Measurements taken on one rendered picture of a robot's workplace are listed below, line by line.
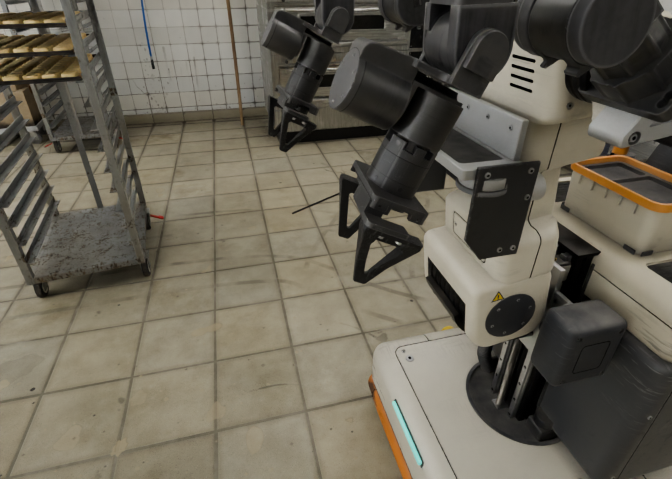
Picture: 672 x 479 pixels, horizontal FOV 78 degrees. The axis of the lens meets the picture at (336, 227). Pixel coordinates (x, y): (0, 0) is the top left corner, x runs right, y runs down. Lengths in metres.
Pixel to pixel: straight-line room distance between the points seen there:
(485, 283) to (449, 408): 0.54
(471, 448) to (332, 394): 0.58
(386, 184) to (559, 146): 0.38
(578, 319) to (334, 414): 0.93
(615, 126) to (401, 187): 0.27
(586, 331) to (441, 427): 0.51
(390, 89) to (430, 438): 0.96
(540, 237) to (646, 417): 0.43
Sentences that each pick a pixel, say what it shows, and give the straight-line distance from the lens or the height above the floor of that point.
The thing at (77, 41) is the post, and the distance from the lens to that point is 1.85.
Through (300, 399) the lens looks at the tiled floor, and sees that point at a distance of 1.58.
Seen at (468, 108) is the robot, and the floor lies 1.08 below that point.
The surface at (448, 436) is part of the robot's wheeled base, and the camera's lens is 1.20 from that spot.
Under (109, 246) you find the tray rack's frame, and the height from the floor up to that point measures 0.15.
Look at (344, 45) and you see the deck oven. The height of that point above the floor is 0.82.
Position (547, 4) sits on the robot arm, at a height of 1.25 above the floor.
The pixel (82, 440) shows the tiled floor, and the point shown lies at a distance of 1.70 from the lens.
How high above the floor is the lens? 1.27
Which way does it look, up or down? 31 degrees down
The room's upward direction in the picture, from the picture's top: straight up
